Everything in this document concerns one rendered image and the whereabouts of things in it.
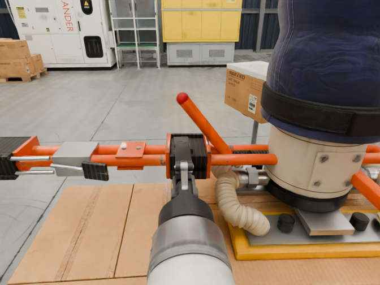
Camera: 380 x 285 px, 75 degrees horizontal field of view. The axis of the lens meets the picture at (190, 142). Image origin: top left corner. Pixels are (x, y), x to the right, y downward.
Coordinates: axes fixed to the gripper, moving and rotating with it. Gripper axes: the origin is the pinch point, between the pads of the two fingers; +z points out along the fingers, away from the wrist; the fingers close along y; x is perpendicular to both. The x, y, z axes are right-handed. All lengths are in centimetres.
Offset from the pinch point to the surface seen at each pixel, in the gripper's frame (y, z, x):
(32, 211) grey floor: 119, 120, -121
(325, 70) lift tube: -17.9, -8.6, 19.9
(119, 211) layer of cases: 65, 57, -31
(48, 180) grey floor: 119, 163, -127
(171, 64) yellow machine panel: 108, 726, -7
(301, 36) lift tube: -21.9, -4.5, 17.6
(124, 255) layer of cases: 65, 30, -24
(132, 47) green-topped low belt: 58, 721, -118
